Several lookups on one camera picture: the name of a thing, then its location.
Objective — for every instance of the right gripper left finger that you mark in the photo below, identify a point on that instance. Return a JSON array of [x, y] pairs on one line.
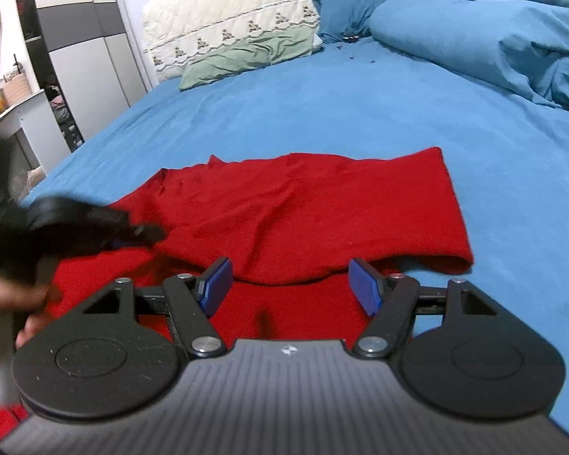
[[192, 300]]

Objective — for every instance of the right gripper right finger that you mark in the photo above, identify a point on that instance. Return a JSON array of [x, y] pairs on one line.
[[389, 301]]

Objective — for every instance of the red knit garment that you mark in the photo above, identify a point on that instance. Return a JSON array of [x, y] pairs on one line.
[[290, 225]]

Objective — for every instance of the person's left hand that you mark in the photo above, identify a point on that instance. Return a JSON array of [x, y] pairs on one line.
[[9, 312]]

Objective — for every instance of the white desk shelf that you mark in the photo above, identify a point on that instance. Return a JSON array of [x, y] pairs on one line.
[[38, 145]]

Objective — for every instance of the woven basket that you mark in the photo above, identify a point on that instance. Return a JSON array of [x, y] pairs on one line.
[[16, 89]]

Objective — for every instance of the blue bed sheet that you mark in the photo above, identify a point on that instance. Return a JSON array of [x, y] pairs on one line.
[[508, 159]]

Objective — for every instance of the white grey wardrobe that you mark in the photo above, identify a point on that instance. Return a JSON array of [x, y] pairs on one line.
[[83, 60]]

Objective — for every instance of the green pillow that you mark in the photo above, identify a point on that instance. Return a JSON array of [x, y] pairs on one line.
[[251, 53]]

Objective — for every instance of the dark blue pillow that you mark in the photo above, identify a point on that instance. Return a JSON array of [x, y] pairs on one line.
[[344, 20]]

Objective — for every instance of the blue duvet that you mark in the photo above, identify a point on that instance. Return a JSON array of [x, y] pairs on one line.
[[519, 45]]

